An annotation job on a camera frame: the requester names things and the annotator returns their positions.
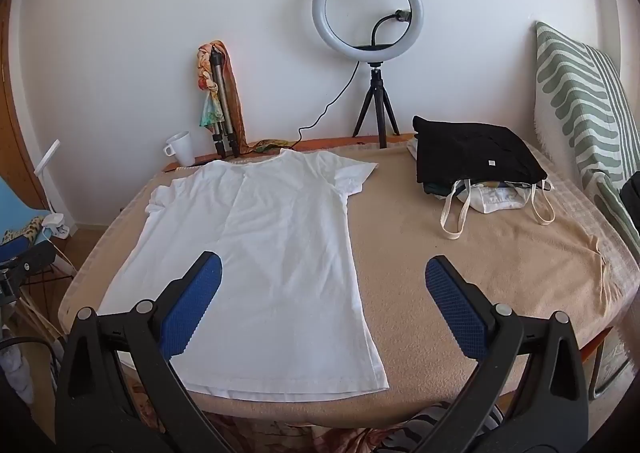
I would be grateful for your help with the white folded cloth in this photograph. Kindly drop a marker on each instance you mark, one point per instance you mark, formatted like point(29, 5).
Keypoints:
point(411, 148)

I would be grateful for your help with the small black tripod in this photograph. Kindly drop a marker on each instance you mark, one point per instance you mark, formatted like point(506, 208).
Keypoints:
point(376, 83)

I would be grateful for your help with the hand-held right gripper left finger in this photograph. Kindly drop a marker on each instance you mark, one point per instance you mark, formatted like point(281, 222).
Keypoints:
point(192, 303)

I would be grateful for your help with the colourful orange scarf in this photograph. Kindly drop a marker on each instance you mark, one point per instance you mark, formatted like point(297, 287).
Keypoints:
point(236, 98)

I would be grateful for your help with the white t-shirt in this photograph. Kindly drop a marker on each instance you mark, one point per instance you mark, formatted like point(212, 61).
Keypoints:
point(260, 243)

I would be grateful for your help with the folded silver tripod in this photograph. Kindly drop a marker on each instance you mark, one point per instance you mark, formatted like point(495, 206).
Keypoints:
point(223, 93)

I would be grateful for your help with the black folded garment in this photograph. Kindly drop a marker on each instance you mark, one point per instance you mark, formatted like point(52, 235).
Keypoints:
point(465, 153)

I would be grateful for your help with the beige blanket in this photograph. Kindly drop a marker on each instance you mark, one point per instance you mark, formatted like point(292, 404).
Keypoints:
point(450, 213)

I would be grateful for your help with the wooden frame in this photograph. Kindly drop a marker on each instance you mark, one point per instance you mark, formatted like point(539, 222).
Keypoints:
point(37, 313)

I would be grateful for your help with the zebra striped cloth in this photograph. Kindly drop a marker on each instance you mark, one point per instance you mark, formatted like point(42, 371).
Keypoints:
point(395, 438)

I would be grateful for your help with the black gooseneck phone holder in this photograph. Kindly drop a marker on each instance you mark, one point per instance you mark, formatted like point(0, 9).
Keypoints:
point(378, 28)

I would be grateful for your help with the white mug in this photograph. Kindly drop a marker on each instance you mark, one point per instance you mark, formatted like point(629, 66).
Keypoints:
point(182, 148)

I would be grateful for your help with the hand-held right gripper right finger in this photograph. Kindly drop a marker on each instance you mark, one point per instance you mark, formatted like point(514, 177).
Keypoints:
point(457, 313)

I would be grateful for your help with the black camera stand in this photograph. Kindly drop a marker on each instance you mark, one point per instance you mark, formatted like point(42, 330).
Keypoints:
point(30, 265)

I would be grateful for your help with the leopard print cloth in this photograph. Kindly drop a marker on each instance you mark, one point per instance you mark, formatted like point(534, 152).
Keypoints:
point(22, 230)

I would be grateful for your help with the wooden door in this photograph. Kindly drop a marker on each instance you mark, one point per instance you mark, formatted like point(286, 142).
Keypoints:
point(15, 133)

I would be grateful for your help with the white tote bag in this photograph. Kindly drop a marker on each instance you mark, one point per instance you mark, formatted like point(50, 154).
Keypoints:
point(492, 200)

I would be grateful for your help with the black bag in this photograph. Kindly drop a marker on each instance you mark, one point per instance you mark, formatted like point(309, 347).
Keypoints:
point(632, 203)

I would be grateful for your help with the floral patterned cloth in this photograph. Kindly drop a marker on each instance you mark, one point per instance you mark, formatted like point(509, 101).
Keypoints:
point(280, 435)

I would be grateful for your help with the blue chair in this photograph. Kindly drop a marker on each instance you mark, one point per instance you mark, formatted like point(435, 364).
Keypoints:
point(20, 203)

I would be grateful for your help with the green striped cushion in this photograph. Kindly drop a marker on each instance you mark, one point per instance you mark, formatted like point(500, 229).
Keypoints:
point(575, 98)

